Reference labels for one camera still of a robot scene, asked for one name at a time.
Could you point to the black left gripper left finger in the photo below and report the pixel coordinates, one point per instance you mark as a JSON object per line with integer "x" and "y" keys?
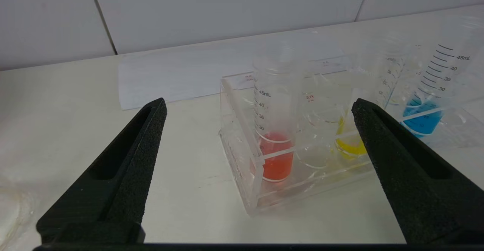
{"x": 128, "y": 175}

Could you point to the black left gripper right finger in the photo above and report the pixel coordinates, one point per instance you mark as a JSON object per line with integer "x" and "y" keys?
{"x": 408, "y": 175}

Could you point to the test tube with red pigment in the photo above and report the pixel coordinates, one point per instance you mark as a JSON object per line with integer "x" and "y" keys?
{"x": 276, "y": 156}

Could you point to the test tube with blue pigment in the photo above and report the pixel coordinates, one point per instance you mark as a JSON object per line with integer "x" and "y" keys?
{"x": 423, "y": 116}

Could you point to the test tube with yellow pigment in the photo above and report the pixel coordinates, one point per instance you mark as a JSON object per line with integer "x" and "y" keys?
{"x": 349, "y": 147}

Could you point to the clear acrylic test tube rack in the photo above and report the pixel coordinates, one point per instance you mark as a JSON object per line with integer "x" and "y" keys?
{"x": 242, "y": 168}

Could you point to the white paper sheet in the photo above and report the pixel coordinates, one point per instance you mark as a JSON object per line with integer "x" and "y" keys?
{"x": 170, "y": 77}

